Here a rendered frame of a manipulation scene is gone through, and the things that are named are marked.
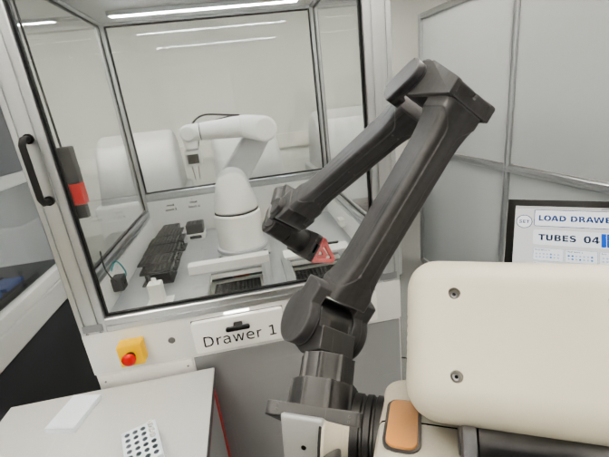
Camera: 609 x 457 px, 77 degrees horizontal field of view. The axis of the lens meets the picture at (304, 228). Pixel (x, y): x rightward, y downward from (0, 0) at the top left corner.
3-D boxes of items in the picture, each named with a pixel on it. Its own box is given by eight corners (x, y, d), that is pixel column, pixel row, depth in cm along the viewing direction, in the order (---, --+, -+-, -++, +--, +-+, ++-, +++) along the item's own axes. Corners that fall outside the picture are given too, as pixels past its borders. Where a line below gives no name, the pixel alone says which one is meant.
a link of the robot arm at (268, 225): (256, 233, 88) (271, 225, 84) (262, 209, 92) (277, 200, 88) (278, 246, 91) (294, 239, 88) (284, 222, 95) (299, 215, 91)
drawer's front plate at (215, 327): (285, 337, 126) (282, 307, 122) (197, 354, 123) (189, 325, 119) (285, 334, 128) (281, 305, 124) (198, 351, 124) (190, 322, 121)
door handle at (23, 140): (47, 209, 99) (22, 134, 93) (36, 210, 99) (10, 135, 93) (56, 204, 104) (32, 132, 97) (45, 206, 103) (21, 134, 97)
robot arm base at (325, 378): (262, 412, 45) (362, 428, 42) (275, 344, 50) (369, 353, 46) (285, 422, 52) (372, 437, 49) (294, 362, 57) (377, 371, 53)
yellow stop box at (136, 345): (145, 364, 117) (139, 345, 115) (120, 369, 116) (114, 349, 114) (149, 354, 122) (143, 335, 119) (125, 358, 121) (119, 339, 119)
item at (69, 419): (74, 432, 105) (72, 428, 104) (45, 433, 106) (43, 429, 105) (101, 398, 117) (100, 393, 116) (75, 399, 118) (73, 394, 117)
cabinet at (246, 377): (410, 483, 159) (404, 316, 133) (154, 547, 146) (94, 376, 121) (348, 346, 248) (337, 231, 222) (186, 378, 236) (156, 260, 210)
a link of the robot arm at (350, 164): (420, 71, 52) (471, 113, 57) (416, 49, 56) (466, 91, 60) (264, 218, 82) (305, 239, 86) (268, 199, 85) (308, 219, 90)
